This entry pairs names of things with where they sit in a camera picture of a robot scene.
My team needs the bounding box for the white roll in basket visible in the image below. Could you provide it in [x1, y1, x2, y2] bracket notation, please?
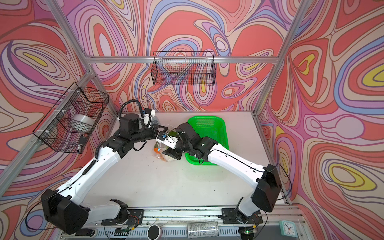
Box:
[70, 114, 95, 133]

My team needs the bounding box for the toy napa cabbage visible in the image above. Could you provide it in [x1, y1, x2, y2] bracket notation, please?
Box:
[166, 129, 180, 142]

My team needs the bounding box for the clear zip top bag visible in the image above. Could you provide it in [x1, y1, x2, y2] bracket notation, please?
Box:
[152, 124, 178, 163]

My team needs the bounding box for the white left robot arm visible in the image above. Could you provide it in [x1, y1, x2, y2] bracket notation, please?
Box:
[41, 114, 159, 234]

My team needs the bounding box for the black wire basket wall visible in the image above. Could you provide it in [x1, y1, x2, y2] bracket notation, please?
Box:
[33, 83, 110, 154]
[151, 51, 217, 86]

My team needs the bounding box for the black wire basket back wall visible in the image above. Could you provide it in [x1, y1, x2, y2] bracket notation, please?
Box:
[151, 51, 217, 86]

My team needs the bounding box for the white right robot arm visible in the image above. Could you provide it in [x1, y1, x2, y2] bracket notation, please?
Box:
[156, 123, 282, 217]

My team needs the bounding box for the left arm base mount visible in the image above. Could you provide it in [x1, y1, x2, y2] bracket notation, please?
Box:
[102, 209, 144, 227]

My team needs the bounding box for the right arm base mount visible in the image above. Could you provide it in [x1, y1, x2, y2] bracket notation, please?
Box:
[218, 208, 263, 225]

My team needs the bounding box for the teal small clock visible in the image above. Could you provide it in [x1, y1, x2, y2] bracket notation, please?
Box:
[279, 220, 298, 238]

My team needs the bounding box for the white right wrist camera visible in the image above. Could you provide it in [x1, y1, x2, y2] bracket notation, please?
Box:
[156, 132, 179, 150]

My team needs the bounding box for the black wire basket left wall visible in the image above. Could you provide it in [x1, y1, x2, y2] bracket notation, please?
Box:
[33, 83, 110, 154]

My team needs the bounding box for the silver drink can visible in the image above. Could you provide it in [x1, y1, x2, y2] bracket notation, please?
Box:
[187, 222, 219, 239]

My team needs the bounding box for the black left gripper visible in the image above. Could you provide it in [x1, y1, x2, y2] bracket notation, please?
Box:
[129, 124, 168, 145]

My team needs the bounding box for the green plastic basket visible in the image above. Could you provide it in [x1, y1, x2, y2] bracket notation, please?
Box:
[187, 116, 230, 150]

